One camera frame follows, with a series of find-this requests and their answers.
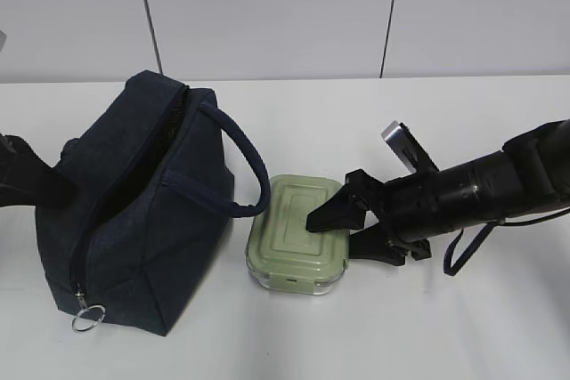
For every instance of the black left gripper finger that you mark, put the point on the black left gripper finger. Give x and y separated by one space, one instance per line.
26 180

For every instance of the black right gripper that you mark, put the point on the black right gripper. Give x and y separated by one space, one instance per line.
411 215

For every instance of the green lidded glass container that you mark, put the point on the green lidded glass container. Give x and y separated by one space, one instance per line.
282 255

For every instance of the navy blue fabric bag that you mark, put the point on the navy blue fabric bag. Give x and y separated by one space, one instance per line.
159 175

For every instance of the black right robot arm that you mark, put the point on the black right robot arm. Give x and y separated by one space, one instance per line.
525 182

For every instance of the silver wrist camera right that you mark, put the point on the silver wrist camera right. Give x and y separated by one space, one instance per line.
400 140

